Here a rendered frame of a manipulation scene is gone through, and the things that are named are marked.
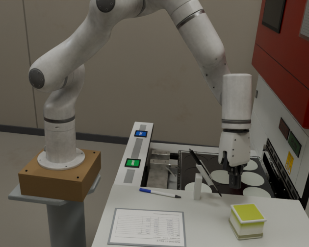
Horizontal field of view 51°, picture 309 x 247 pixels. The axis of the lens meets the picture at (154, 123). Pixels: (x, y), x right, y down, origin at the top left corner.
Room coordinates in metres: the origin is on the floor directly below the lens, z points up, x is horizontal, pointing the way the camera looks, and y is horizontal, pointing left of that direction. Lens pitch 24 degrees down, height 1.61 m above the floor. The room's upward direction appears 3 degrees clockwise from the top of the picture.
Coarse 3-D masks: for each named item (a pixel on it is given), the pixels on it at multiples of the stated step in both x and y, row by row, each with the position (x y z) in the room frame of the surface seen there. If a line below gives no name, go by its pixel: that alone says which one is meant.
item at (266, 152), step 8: (264, 152) 1.31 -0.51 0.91; (264, 160) 1.30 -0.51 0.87; (272, 160) 1.18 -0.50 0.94; (264, 168) 1.25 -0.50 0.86; (272, 168) 1.16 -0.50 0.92; (272, 176) 1.17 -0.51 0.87; (280, 176) 1.06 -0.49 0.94; (272, 184) 1.12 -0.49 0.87; (280, 184) 1.04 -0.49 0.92; (280, 192) 1.06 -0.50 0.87; (288, 192) 0.96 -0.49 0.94
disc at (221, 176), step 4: (212, 172) 1.13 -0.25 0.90; (216, 172) 1.14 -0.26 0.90; (220, 172) 1.14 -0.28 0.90; (224, 172) 1.14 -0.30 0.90; (212, 176) 1.10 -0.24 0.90; (216, 176) 1.10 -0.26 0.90; (220, 176) 1.10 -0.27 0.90; (224, 176) 1.11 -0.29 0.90; (228, 176) 1.11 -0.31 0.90; (216, 180) 1.07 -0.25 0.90; (220, 180) 1.08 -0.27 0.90; (224, 180) 1.08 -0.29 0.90; (228, 180) 1.08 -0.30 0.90
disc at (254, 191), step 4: (248, 188) 1.03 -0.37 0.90; (252, 188) 1.04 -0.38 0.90; (256, 188) 1.04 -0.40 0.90; (260, 188) 1.04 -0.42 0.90; (244, 192) 1.01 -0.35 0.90; (248, 192) 1.01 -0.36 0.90; (252, 192) 1.01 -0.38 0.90; (256, 192) 1.01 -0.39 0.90; (260, 192) 1.01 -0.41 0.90; (264, 192) 1.01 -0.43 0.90; (256, 196) 0.99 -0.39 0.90; (260, 196) 0.99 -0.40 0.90; (264, 196) 0.99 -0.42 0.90; (268, 196) 0.99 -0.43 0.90
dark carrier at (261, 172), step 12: (204, 156) 1.26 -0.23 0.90; (216, 156) 1.27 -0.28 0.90; (192, 168) 1.16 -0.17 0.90; (216, 168) 1.17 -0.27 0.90; (192, 180) 1.07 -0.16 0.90; (204, 180) 1.07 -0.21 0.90; (264, 180) 1.09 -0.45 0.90; (216, 192) 1.00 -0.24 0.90; (228, 192) 1.00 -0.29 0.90; (240, 192) 1.01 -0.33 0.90
